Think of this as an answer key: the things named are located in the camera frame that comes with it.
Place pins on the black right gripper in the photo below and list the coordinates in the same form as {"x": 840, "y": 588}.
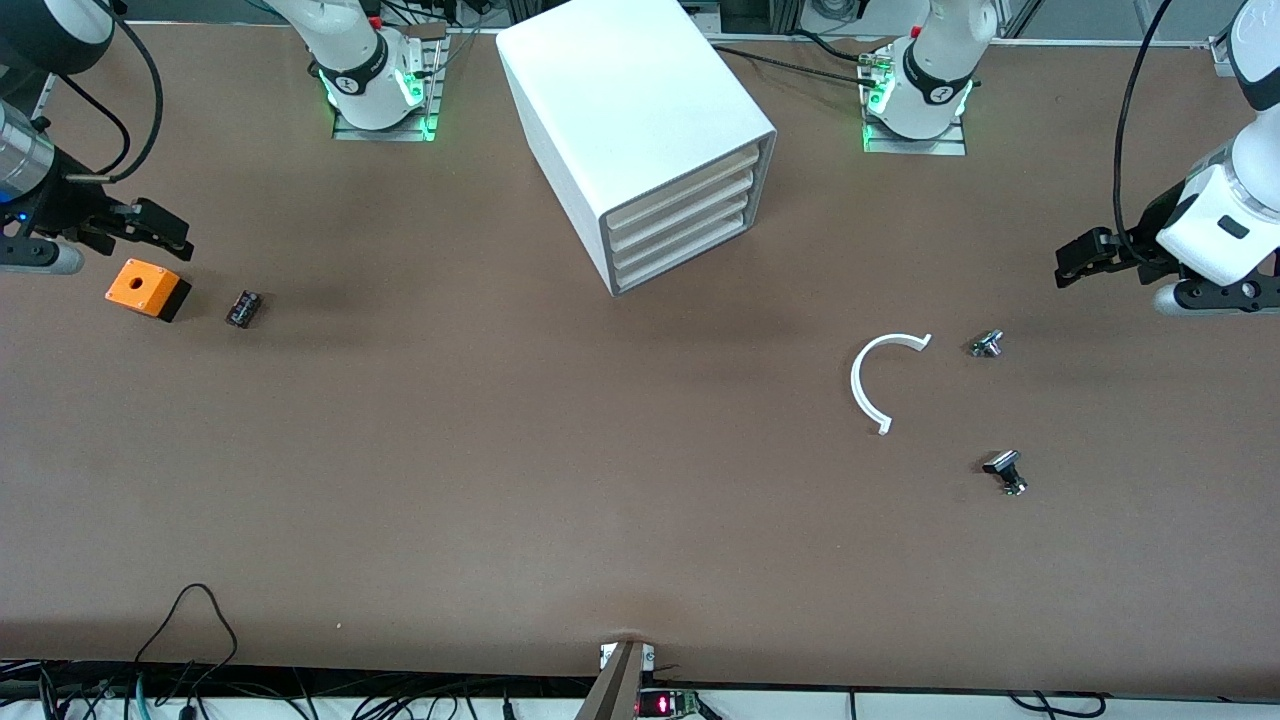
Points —
{"x": 68, "y": 209}

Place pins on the black and silver button part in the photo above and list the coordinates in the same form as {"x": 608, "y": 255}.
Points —
{"x": 1003, "y": 463}

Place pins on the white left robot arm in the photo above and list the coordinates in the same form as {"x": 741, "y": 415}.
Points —
{"x": 1215, "y": 225}

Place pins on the small silver button part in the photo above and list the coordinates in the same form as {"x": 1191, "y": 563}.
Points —
{"x": 986, "y": 344}

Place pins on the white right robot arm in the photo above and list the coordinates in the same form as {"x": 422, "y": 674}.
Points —
{"x": 350, "y": 55}

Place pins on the orange button enclosure box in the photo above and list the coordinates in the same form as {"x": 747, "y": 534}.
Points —
{"x": 140, "y": 283}

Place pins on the aluminium table frame rail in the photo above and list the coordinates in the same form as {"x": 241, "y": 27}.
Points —
{"x": 42, "y": 100}
{"x": 1222, "y": 55}

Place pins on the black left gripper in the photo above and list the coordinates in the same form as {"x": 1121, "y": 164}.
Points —
{"x": 1143, "y": 237}

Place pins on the small black contact block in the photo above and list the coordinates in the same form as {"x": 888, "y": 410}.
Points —
{"x": 243, "y": 309}

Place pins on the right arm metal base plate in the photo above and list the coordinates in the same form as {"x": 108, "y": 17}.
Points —
{"x": 430, "y": 100}

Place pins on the small device with red light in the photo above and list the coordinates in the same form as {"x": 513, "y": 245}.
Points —
{"x": 665, "y": 704}

